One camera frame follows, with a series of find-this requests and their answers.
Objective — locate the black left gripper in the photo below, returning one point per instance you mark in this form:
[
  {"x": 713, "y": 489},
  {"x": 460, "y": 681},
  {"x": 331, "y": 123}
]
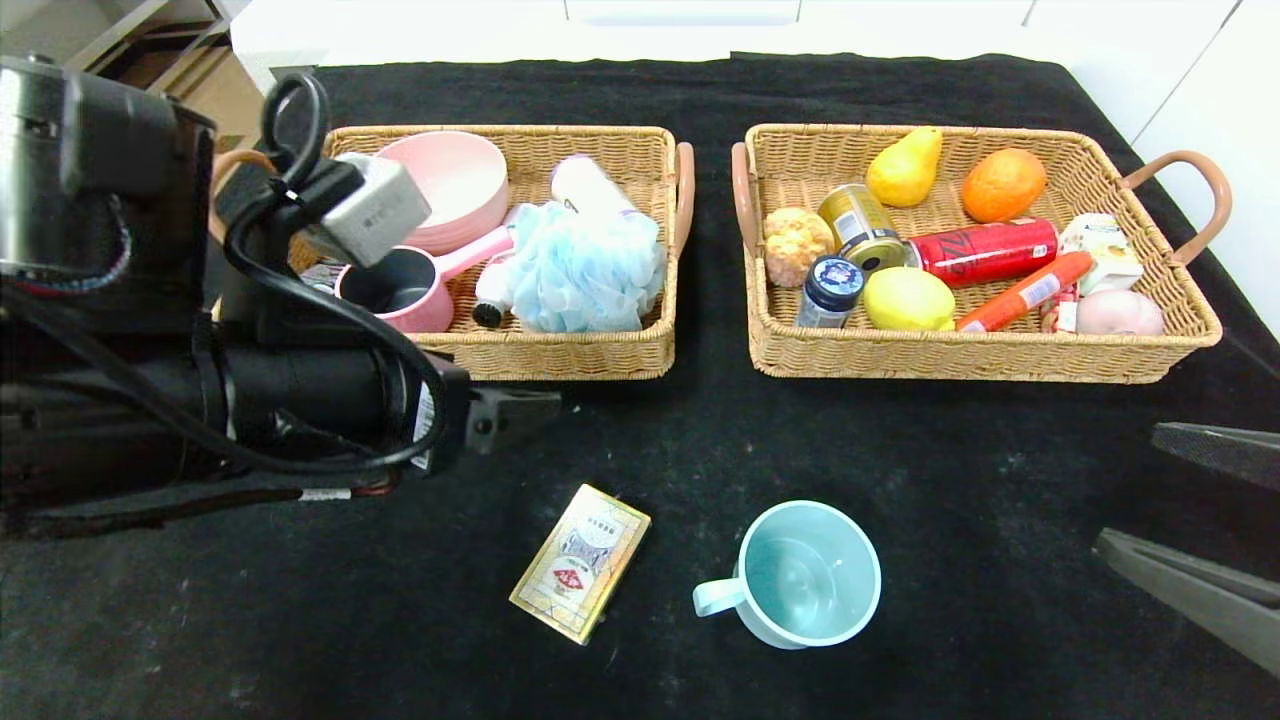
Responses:
[{"x": 441, "y": 418}]

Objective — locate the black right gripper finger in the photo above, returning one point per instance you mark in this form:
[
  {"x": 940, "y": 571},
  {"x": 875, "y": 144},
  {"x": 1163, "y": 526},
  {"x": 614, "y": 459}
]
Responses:
[
  {"x": 1230, "y": 452},
  {"x": 1200, "y": 590}
]

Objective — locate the orange sausage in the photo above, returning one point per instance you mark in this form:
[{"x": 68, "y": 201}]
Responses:
[{"x": 1025, "y": 293}]

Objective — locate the yellow lemon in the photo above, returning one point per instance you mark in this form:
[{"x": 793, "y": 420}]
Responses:
[{"x": 908, "y": 300}]

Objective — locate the gold drink can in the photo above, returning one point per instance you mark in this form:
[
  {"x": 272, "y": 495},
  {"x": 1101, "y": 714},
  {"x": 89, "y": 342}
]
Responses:
[{"x": 855, "y": 220}]

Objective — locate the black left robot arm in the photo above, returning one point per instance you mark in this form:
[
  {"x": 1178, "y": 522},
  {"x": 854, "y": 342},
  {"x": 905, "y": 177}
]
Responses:
[{"x": 100, "y": 130}]

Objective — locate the white bottle black cap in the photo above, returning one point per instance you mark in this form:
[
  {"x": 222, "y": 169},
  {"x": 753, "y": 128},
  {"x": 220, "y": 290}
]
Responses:
[{"x": 492, "y": 295}]

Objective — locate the cream gold-edged card box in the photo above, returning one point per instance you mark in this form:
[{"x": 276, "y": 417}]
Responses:
[{"x": 580, "y": 565}]

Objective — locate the pale pink peach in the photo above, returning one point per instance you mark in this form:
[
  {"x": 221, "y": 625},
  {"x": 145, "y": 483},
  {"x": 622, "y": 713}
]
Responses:
[{"x": 1120, "y": 313}]

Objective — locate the light blue bath loofah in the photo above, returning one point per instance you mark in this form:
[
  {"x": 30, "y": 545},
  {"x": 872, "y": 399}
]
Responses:
[{"x": 585, "y": 270}]

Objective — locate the red white candy packet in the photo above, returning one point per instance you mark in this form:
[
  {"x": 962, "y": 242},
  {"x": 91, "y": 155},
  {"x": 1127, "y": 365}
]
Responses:
[{"x": 1060, "y": 312}]

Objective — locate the white green snack packet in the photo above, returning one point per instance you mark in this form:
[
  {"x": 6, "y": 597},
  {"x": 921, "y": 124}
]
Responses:
[{"x": 1105, "y": 250}]

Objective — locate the pink bowl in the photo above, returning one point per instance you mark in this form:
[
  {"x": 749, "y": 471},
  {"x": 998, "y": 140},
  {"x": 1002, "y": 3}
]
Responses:
[{"x": 460, "y": 180}]

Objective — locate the white cylindrical bottle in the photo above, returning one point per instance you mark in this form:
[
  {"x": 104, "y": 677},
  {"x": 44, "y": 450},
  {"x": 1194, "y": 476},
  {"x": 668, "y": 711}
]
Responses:
[{"x": 590, "y": 186}]

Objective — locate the red soda can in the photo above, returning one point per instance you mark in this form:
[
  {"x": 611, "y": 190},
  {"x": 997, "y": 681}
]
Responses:
[{"x": 990, "y": 252}]

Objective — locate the orange fruit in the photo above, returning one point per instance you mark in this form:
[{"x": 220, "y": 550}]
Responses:
[{"x": 1003, "y": 185}]

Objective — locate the light blue mug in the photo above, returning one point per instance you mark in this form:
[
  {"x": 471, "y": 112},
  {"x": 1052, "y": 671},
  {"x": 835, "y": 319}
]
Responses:
[{"x": 810, "y": 580}]

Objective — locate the beige bumpy pastry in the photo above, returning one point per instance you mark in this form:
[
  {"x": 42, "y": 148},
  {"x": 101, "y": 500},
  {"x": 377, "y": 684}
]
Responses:
[{"x": 797, "y": 245}]

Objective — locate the black table cloth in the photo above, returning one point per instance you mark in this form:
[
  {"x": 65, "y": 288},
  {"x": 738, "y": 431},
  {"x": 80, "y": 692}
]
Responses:
[{"x": 640, "y": 100}]

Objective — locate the small jar blue lid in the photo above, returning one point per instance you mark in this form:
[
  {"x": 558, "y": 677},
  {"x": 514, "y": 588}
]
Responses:
[{"x": 830, "y": 283}]

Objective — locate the yellow pear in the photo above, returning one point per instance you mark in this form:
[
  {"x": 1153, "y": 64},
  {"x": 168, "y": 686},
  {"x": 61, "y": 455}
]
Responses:
[{"x": 900, "y": 178}]

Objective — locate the grey shelf unit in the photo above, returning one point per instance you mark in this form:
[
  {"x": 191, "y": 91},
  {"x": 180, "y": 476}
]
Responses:
[{"x": 40, "y": 25}]

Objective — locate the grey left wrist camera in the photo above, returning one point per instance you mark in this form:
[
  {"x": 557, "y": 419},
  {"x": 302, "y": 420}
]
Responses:
[{"x": 375, "y": 210}]

